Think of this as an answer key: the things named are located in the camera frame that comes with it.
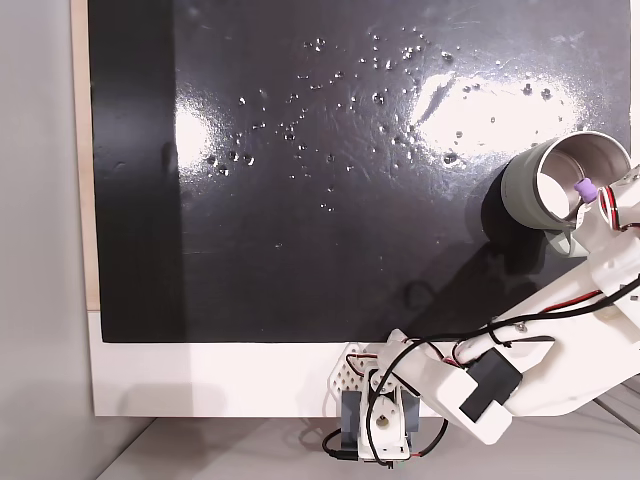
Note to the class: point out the purple ribbed pen grip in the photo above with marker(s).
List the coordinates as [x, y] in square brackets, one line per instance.
[584, 188]

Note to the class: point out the black table mat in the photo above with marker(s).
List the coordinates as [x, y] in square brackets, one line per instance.
[320, 240]

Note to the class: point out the pale green steel-rimmed cup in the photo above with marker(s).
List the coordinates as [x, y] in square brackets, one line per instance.
[530, 190]

